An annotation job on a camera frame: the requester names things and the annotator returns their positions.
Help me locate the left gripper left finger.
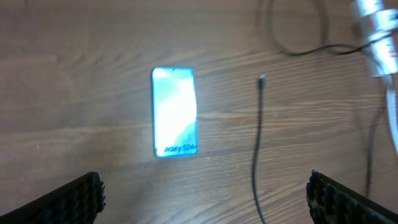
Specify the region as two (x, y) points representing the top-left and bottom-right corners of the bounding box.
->
(1, 172), (106, 224)

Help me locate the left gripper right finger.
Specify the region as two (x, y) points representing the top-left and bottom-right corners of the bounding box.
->
(306, 170), (397, 224)

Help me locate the blue-screen Samsung smartphone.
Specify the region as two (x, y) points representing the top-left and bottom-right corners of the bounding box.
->
(152, 67), (198, 158)

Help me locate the white charger plug adapter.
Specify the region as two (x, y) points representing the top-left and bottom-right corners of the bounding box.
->
(351, 0), (397, 40)

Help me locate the white power strip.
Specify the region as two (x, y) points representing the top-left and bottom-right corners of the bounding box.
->
(366, 32), (397, 77)

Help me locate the white power strip cord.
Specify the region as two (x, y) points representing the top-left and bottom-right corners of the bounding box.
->
(384, 74), (398, 156)

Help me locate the black USB charging cable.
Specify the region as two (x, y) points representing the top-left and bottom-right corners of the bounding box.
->
(251, 0), (398, 224)

